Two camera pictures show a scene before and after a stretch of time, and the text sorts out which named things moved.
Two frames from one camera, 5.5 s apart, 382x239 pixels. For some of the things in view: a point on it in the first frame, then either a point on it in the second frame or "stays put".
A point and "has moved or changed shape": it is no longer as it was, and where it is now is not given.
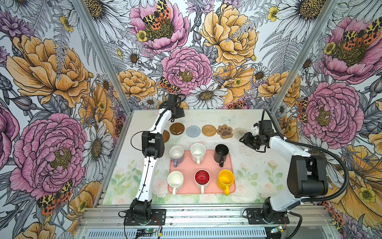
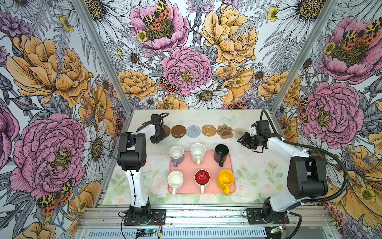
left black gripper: [181, 113] -> [163, 135]
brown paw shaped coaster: [225, 132] stays put
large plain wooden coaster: [165, 136] has moved or changed shape
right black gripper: [246, 141] stays put
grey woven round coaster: [193, 131] stays put
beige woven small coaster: [239, 133] stays put
